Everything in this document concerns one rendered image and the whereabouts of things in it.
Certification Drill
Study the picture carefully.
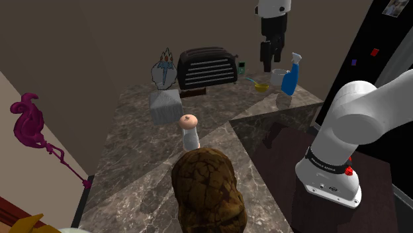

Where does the black toaster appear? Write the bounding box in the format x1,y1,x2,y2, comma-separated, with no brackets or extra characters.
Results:
177,46,239,91

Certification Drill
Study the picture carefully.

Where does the blue spray bottle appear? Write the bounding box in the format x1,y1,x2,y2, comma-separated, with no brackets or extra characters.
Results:
280,52,303,97

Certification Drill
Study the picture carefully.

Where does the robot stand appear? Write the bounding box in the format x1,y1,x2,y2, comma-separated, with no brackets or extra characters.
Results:
251,124,402,233

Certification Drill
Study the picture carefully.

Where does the magenta flamingo figure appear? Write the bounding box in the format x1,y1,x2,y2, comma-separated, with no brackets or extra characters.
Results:
9,92,93,190

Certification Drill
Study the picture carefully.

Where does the clear shaker with pink cap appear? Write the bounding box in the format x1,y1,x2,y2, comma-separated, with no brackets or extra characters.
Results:
178,113,201,152

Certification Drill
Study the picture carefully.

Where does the black refrigerator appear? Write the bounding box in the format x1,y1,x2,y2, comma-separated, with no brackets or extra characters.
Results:
310,0,413,207

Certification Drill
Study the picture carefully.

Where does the flat brown bar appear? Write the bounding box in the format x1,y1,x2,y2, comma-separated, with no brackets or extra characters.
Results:
179,87,208,99

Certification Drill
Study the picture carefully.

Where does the white mug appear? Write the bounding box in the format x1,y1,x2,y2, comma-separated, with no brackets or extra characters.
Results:
269,68,291,87

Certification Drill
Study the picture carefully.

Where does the brown cracked lumpy figure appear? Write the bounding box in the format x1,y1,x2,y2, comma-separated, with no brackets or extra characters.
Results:
170,147,249,233

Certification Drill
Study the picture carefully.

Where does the yellow angular object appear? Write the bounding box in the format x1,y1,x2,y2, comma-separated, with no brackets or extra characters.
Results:
7,213,62,233

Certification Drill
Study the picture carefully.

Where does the grey ribbed box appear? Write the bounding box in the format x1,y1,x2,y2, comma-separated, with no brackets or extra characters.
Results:
148,89,185,126

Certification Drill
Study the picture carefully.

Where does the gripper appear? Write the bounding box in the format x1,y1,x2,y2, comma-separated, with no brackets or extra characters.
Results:
259,14,289,73

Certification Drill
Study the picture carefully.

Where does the yellow ladle with blue handle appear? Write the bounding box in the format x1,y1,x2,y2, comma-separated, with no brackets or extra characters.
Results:
244,76,271,94

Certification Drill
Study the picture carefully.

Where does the white bearded king figure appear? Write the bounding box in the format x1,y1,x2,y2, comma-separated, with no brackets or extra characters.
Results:
151,47,179,91

